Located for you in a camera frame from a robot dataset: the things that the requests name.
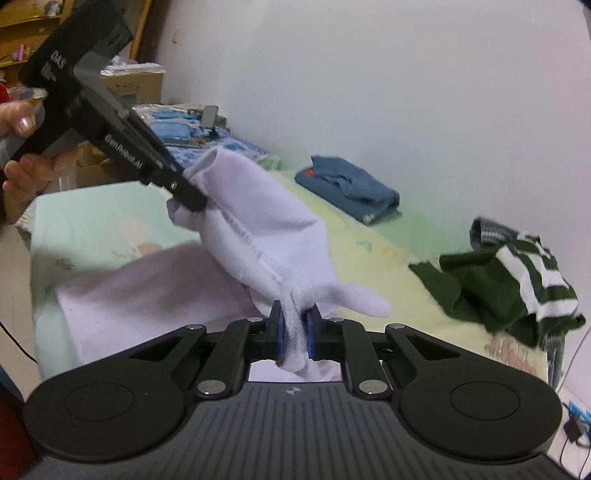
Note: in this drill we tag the black power adapter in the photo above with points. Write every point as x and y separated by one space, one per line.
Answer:
573 427

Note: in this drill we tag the pastel cartoon printed bedsheet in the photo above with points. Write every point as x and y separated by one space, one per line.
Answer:
111 217

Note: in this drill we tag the person's left hand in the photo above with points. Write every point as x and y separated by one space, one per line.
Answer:
23 117

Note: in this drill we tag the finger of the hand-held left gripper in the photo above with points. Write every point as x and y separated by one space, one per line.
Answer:
187 191

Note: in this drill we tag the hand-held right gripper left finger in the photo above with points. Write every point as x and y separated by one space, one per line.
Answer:
278 332

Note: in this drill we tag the dark green striped sweater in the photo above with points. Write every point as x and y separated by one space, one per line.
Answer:
485 286

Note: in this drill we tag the cardboard box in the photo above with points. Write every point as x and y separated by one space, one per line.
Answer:
134 90

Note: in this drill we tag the wooden shelf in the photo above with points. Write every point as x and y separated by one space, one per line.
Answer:
27 32

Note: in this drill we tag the grey striped knit garment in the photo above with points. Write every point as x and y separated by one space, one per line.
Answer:
489 230

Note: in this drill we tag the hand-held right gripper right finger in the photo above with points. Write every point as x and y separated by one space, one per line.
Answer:
310 337

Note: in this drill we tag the person's red clothing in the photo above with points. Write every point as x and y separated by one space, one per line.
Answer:
16 429

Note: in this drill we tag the blue plastic packets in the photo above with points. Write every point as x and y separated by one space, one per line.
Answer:
173 127

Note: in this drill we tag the blue plastic packaging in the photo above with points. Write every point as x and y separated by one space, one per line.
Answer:
581 410

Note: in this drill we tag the folded blue sweater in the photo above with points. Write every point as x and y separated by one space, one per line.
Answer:
351 189

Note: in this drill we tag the white shirt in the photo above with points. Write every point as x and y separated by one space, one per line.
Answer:
258 230

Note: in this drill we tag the blue patterned towel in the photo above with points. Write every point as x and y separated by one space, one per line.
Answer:
231 145

